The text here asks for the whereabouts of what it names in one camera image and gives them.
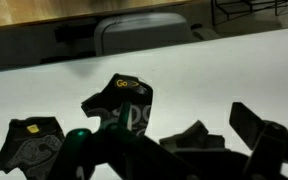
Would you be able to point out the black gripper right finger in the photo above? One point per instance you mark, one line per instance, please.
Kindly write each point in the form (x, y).
(267, 146)

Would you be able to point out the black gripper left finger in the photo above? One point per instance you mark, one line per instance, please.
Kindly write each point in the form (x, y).
(124, 150)

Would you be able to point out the black glove with yellow tag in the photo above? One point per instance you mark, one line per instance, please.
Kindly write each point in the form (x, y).
(34, 150)

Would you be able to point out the black glove with Go print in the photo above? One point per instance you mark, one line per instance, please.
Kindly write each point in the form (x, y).
(117, 96)

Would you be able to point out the wooden platform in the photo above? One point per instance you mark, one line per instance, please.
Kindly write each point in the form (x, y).
(50, 10)

